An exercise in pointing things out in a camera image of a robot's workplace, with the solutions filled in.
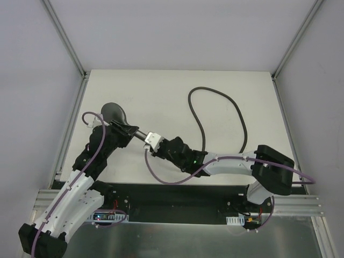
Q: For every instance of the left aluminium side rail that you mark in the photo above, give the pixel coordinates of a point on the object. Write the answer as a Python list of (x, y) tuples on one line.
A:
[(68, 131)]

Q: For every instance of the aluminium front rail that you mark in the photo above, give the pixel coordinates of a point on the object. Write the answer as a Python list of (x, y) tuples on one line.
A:
[(292, 205)]

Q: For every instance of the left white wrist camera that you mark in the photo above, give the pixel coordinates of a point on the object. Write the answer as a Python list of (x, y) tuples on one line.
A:
[(94, 123)]

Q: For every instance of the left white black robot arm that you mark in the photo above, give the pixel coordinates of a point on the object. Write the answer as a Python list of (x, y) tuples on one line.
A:
[(81, 195)]

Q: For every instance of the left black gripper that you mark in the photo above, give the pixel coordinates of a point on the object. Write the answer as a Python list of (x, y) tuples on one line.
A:
[(124, 129)]

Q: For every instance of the grey shower head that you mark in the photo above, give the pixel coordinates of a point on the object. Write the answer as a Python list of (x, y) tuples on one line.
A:
[(113, 111)]

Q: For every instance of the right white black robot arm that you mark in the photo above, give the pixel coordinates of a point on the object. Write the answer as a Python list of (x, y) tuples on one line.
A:
[(271, 169)]

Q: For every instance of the aluminium frame post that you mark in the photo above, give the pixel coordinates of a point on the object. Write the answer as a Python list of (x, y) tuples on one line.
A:
[(61, 32), (310, 16)]

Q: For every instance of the left aluminium frame post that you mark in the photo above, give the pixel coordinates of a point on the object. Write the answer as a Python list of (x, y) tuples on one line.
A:
[(61, 32)]

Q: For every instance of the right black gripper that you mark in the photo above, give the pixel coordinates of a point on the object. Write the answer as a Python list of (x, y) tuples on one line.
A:
[(163, 147)]

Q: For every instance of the right aluminium frame post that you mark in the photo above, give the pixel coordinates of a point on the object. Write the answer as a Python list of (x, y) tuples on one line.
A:
[(310, 16)]

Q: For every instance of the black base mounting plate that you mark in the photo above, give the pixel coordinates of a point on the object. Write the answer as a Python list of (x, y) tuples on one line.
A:
[(180, 204)]

